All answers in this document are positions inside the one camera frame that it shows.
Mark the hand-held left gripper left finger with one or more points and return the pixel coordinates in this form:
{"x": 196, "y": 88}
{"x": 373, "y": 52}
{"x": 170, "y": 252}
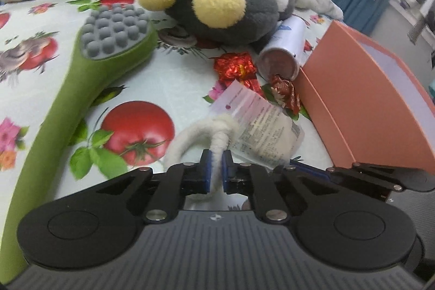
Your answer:
{"x": 206, "y": 171}

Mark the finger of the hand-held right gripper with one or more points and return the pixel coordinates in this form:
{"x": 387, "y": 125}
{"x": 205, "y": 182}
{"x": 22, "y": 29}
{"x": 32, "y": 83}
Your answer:
{"x": 360, "y": 179}

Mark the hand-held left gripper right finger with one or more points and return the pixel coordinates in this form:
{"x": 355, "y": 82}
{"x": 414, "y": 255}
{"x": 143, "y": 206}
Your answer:
{"x": 227, "y": 171}

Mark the orange cardboard box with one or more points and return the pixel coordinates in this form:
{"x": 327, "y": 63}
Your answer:
{"x": 367, "y": 113}

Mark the red foil wrapper gold centre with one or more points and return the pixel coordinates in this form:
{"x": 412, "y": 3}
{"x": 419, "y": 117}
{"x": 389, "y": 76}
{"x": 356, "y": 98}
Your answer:
{"x": 234, "y": 67}

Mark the dark red foil wrapper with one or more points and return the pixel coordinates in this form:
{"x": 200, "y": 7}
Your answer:
{"x": 284, "y": 93}

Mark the floral printed sheet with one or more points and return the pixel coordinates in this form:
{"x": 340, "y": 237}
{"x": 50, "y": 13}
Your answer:
{"x": 163, "y": 79}

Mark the white spray can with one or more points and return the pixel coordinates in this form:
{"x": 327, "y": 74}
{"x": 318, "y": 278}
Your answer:
{"x": 283, "y": 48}

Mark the green massage brush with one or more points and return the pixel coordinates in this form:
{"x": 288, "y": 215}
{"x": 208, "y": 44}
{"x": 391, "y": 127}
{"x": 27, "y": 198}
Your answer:
{"x": 61, "y": 113}

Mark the grey plush penguin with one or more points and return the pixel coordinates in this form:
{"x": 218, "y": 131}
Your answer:
{"x": 231, "y": 1}

